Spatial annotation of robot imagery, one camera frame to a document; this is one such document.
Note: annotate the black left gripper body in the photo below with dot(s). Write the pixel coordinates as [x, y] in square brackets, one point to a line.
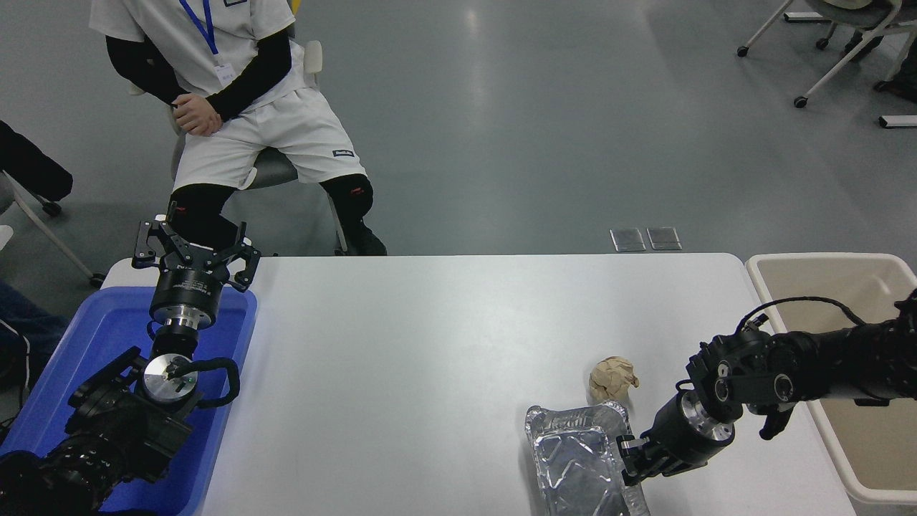
[188, 290]

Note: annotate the person's left hand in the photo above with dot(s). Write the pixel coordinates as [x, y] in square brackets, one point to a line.
[204, 123]

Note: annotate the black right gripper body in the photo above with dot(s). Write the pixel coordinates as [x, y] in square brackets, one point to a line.
[680, 441]

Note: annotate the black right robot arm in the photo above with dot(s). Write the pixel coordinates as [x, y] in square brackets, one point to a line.
[824, 358]

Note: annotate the metal floor plate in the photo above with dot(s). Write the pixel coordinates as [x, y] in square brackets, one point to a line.
[628, 239]
[664, 238]

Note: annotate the large pale plastic bin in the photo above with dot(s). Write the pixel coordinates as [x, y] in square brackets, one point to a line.
[809, 279]

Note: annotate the grey swivel chair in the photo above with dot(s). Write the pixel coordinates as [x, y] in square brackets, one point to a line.
[276, 172]

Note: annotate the blue plastic tray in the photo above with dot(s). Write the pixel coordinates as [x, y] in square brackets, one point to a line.
[100, 330]

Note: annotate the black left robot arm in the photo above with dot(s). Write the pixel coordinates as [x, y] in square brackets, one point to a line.
[114, 430]

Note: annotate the white-legged wheeled chair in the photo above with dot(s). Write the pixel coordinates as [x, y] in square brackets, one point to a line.
[838, 64]

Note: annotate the crumpled tan paper ball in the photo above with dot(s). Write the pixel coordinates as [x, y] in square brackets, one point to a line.
[612, 378]

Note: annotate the silver foil tray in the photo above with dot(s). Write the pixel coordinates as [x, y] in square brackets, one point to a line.
[573, 459]

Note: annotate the white metal base bar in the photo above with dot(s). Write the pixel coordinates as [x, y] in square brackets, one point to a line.
[799, 16]
[899, 121]

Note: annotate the person's right hand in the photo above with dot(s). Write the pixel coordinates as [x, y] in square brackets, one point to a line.
[188, 104]

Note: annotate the black-backed office chair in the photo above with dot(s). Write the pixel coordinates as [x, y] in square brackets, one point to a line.
[32, 168]

